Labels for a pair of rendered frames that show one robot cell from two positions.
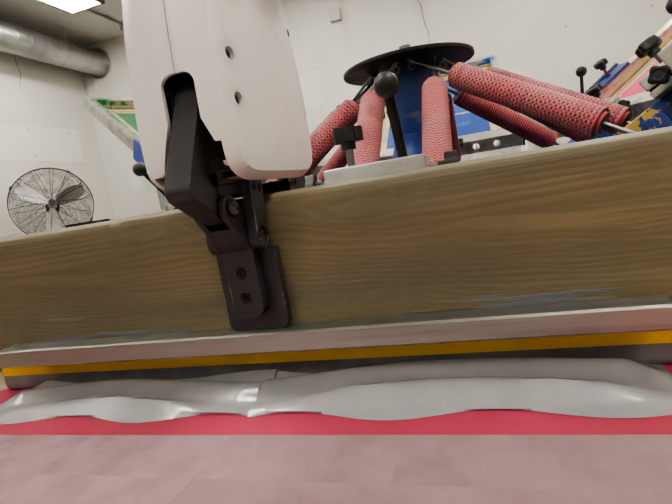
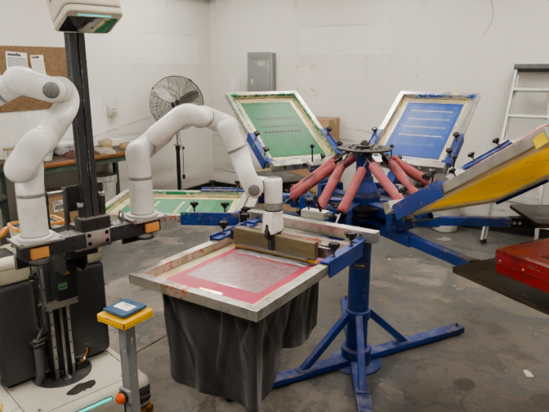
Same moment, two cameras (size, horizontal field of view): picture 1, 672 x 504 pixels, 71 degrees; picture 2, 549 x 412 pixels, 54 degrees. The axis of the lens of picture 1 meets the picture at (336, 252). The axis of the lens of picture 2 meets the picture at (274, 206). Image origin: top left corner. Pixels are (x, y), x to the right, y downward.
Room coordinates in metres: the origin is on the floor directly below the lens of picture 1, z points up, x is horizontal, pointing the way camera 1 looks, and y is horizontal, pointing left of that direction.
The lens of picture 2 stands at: (-1.83, -0.56, 1.73)
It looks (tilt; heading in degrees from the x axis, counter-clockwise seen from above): 14 degrees down; 16
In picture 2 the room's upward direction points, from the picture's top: straight up
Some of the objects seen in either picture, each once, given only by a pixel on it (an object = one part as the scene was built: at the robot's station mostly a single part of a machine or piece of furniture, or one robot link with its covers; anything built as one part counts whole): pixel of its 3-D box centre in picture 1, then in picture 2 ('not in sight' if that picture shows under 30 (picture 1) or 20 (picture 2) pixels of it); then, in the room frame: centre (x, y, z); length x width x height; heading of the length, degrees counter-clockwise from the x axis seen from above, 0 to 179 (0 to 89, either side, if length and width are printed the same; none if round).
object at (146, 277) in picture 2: not in sight; (253, 262); (0.11, 0.08, 0.97); 0.79 x 0.58 x 0.04; 163
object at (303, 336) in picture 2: not in sight; (289, 333); (0.00, -0.10, 0.74); 0.46 x 0.04 x 0.42; 163
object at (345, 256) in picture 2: not in sight; (342, 257); (0.26, -0.25, 0.98); 0.30 x 0.05 x 0.07; 163
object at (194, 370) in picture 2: not in sight; (208, 346); (-0.17, 0.17, 0.74); 0.45 x 0.03 x 0.43; 73
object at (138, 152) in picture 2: not in sight; (140, 158); (0.11, 0.57, 1.37); 0.13 x 0.10 x 0.16; 15
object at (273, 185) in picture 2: not in sight; (264, 189); (0.24, 0.08, 1.25); 0.15 x 0.10 x 0.11; 105
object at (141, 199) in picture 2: not in sight; (140, 196); (0.11, 0.58, 1.21); 0.16 x 0.13 x 0.15; 60
